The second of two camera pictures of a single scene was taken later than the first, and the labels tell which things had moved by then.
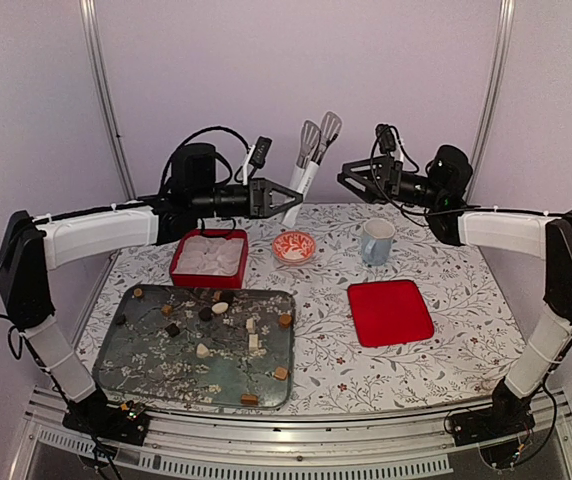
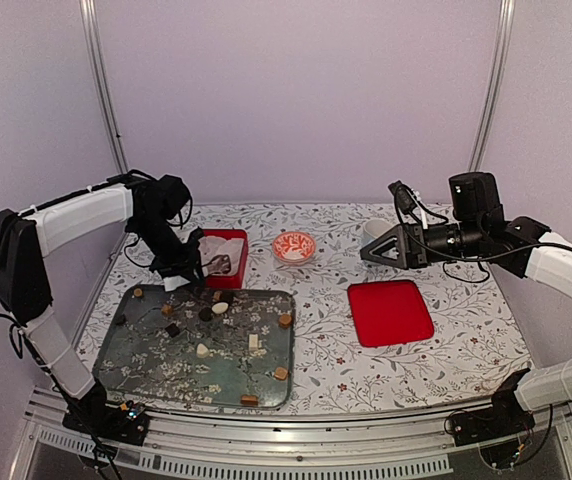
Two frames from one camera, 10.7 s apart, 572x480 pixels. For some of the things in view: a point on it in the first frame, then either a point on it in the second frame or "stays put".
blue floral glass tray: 207,345 stays put
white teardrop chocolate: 202,351 stays put
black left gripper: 261,198 → 184,265
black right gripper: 384,188 → 409,254
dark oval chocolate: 205,314 stays put
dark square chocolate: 173,330 stays put
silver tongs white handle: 312,144 → 216,265
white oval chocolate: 220,307 stays put
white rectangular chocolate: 253,341 stays put
